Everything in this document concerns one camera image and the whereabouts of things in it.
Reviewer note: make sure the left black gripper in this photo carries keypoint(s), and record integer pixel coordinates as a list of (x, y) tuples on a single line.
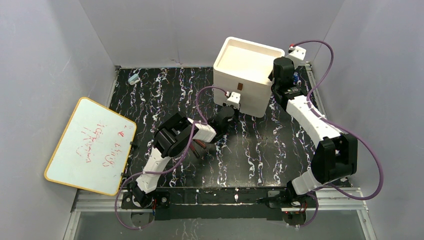
[(230, 110)]

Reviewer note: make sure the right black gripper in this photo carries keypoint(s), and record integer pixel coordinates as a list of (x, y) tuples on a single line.
[(287, 62)]

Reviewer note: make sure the white drawer organizer box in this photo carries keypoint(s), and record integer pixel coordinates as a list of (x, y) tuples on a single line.
[(243, 66)]

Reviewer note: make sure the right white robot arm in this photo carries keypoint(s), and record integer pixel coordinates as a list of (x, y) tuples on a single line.
[(336, 153)]

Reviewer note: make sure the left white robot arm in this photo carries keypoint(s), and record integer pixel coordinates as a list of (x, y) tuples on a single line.
[(173, 138)]

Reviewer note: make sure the small white blue clip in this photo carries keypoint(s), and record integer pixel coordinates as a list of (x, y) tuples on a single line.
[(134, 79)]

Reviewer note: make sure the yellow framed whiteboard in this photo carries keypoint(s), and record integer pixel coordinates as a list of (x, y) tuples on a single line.
[(93, 150)]

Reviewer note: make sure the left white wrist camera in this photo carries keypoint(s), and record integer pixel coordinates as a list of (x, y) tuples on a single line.
[(233, 100)]

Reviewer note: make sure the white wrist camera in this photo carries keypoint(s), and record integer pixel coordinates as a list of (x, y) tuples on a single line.
[(296, 54), (233, 100)]

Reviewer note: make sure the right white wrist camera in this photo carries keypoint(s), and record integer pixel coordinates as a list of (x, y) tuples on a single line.
[(296, 54)]

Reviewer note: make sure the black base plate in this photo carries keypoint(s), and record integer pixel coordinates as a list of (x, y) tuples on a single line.
[(175, 203)]

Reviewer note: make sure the aluminium rail frame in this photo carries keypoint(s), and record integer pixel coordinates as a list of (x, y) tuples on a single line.
[(257, 152)]

